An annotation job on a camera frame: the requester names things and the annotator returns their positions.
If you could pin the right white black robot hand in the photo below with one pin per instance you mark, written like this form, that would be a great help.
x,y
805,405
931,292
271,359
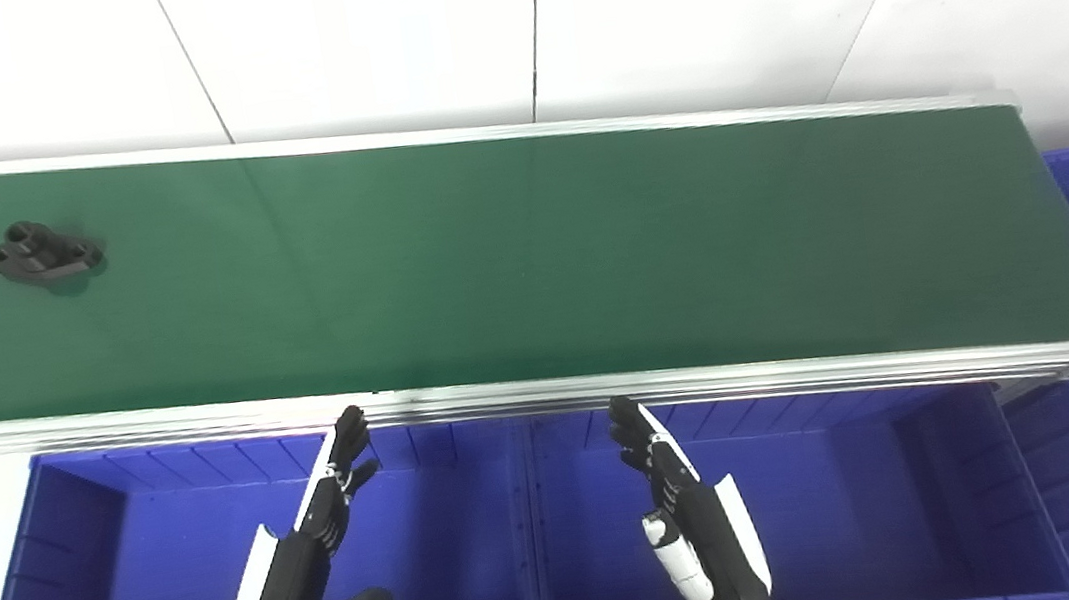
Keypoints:
x,y
708,542

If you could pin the green conveyor belt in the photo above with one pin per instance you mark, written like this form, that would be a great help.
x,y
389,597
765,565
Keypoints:
x,y
530,260
706,391

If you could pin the black flanged metal part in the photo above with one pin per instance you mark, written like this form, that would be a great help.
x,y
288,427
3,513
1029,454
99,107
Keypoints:
x,y
41,253

